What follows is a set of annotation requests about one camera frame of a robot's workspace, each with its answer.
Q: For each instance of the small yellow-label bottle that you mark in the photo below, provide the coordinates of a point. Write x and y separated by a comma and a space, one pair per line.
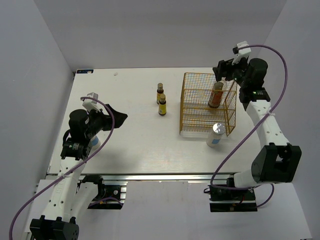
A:
159, 91
162, 107

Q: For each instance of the white granule jar silver lid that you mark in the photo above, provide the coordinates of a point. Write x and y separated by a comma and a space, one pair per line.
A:
215, 134

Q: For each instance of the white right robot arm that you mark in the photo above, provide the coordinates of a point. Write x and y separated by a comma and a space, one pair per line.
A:
278, 159

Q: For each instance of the blue left corner sticker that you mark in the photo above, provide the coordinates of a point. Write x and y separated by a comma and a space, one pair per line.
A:
84, 71

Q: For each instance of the rear small yellow-label bottle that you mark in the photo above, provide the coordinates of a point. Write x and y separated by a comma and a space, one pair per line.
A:
159, 91

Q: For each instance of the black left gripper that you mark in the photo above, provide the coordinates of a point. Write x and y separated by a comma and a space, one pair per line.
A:
106, 118

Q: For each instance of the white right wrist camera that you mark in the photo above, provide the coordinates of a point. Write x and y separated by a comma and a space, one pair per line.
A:
241, 50

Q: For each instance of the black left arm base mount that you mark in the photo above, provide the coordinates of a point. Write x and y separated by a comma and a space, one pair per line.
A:
112, 189

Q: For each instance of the front small yellow-label bottle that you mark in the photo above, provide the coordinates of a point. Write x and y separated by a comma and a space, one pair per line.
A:
162, 107

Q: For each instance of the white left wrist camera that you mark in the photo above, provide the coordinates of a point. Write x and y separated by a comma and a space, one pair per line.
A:
91, 101

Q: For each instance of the white jar blue label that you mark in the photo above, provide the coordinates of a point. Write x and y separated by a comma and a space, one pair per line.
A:
95, 142

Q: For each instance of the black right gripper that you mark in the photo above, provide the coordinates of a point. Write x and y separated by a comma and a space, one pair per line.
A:
223, 66

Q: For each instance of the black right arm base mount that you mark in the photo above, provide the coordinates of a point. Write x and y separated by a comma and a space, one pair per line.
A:
231, 201

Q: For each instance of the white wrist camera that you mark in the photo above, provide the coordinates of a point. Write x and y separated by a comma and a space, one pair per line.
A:
91, 101
241, 50

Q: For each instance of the dark sauce bottle red label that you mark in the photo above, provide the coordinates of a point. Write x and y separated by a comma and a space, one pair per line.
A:
218, 89

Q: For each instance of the yellow wire rack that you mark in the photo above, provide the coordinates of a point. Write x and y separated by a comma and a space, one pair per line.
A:
195, 115

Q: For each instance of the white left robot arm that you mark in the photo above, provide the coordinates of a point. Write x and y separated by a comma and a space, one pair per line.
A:
72, 196

